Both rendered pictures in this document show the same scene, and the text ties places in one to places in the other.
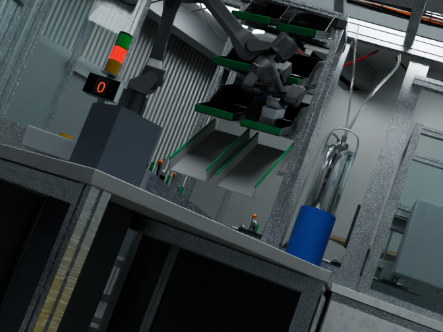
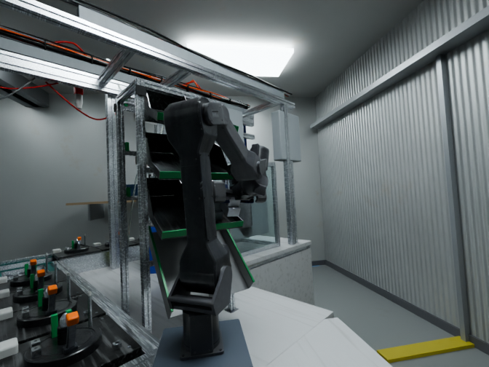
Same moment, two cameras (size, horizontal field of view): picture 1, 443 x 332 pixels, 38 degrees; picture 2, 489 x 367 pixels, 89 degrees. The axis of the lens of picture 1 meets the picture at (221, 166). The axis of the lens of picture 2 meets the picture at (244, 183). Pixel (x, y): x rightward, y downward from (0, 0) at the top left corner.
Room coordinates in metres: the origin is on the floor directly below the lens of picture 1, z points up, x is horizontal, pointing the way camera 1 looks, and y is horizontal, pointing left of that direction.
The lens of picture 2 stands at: (1.40, 0.58, 1.30)
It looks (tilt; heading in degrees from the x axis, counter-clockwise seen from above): 3 degrees up; 302
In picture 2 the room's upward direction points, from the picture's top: 3 degrees counter-clockwise
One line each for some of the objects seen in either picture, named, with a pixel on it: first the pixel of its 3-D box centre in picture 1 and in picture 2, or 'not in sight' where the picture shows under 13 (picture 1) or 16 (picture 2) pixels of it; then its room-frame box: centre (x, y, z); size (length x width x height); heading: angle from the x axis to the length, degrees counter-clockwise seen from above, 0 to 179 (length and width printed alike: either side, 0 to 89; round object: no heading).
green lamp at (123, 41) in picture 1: (122, 42); not in sight; (2.21, 0.48, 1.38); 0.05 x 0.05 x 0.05
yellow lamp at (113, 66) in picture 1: (112, 68); not in sight; (2.21, 0.48, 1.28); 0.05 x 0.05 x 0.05
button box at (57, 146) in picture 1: (60, 147); not in sight; (1.86, 0.45, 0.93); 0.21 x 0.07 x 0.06; 77
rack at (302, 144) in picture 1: (258, 122); (177, 207); (2.09, -0.06, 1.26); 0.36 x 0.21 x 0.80; 77
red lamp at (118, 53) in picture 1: (117, 55); not in sight; (2.21, 0.48, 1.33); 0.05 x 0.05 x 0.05
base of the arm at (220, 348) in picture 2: (132, 104); (201, 324); (1.68, 0.28, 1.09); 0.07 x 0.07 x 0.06; 41
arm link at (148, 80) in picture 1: (141, 84); (199, 287); (1.68, 0.28, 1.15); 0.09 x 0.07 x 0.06; 10
